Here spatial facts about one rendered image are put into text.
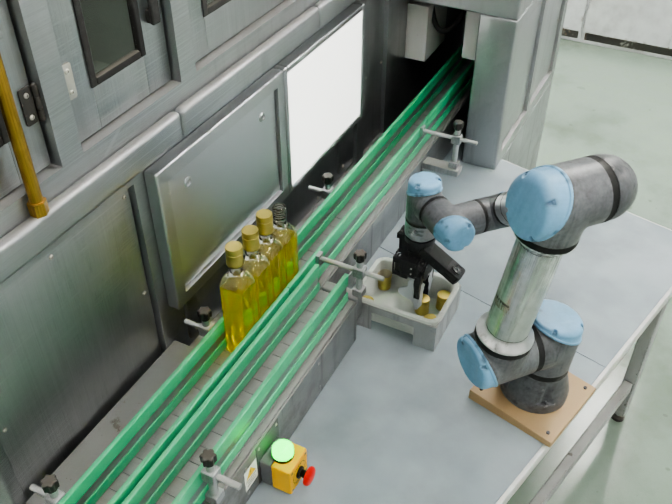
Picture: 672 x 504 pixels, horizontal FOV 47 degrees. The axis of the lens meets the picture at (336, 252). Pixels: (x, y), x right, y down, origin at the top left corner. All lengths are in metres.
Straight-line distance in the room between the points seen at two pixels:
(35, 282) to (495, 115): 1.51
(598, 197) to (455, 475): 0.66
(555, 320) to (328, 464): 0.55
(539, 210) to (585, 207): 0.07
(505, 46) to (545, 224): 1.11
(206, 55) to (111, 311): 0.53
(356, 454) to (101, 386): 0.54
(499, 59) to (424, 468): 1.21
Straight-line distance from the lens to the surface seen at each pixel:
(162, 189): 1.48
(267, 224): 1.59
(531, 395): 1.74
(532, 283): 1.42
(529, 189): 1.29
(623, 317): 2.08
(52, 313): 1.42
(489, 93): 2.39
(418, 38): 2.54
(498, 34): 2.31
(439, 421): 1.75
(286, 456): 1.56
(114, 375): 1.63
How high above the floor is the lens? 2.11
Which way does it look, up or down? 40 degrees down
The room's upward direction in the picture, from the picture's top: straight up
